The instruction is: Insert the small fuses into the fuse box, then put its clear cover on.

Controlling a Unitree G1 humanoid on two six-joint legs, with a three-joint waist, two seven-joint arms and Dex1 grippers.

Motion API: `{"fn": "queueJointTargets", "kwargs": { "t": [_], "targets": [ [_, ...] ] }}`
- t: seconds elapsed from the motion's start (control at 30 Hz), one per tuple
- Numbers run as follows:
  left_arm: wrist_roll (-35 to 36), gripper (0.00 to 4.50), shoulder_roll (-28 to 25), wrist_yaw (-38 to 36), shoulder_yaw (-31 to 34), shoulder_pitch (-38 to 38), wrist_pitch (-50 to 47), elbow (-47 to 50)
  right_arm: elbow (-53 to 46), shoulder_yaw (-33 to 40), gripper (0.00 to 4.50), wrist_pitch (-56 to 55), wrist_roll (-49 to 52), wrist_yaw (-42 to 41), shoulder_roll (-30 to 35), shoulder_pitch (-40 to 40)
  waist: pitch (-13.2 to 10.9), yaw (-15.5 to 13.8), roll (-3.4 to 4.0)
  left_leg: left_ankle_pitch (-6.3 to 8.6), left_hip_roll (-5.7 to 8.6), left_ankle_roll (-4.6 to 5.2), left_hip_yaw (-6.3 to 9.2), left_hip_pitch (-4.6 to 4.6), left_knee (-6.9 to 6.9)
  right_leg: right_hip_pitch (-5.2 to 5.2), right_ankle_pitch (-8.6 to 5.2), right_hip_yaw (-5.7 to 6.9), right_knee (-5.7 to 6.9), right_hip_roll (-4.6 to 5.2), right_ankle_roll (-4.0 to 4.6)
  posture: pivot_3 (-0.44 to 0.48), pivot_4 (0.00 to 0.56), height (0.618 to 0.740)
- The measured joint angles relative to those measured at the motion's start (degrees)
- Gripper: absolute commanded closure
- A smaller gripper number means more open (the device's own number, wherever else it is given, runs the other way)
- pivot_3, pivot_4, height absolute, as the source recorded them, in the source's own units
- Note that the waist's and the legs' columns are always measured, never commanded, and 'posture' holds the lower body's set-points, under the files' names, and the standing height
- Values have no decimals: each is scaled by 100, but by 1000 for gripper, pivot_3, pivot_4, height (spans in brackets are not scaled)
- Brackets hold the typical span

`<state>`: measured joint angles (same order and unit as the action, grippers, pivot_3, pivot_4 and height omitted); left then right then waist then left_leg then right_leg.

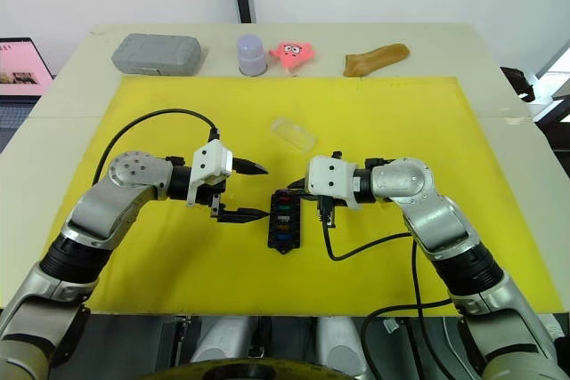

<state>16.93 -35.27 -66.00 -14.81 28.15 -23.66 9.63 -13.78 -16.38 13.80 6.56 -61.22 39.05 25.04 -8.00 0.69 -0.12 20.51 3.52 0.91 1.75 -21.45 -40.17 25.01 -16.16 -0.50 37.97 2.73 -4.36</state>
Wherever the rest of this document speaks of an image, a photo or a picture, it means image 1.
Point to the pink star toy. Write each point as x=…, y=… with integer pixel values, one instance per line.
x=291, y=54

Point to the clear plastic fuse box cover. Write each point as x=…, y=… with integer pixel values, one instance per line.
x=294, y=134

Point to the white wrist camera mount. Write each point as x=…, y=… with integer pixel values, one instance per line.
x=331, y=177
x=210, y=162

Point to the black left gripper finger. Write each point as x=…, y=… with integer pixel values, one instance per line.
x=240, y=215
x=249, y=168

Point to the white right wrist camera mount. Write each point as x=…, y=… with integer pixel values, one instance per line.
x=331, y=177

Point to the grey plastic tool case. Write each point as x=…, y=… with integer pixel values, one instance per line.
x=156, y=54

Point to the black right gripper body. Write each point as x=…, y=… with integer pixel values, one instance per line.
x=327, y=203

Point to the silver rounded robot leg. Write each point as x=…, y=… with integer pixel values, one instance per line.
x=222, y=337
x=340, y=342

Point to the black object beside table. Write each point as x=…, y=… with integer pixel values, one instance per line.
x=518, y=82

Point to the small green fuse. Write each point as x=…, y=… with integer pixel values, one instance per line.
x=283, y=208

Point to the open laptop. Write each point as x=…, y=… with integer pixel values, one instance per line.
x=20, y=68

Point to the yellow and black round base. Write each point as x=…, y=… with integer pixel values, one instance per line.
x=231, y=369

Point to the black fuse box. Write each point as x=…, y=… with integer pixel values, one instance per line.
x=285, y=244

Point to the lilac plastic cup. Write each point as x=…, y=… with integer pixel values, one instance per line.
x=251, y=57

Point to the small white fuse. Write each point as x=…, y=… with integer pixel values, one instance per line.
x=283, y=219

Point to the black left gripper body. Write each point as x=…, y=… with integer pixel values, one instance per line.
x=214, y=197

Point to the brown bread-shaped toy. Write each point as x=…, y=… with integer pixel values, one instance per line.
x=374, y=59

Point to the yellow table mat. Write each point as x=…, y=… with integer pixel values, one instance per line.
x=187, y=264

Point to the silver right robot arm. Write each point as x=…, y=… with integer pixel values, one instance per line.
x=427, y=206

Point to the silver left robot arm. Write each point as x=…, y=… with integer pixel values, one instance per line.
x=102, y=211

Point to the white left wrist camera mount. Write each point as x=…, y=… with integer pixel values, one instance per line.
x=210, y=162

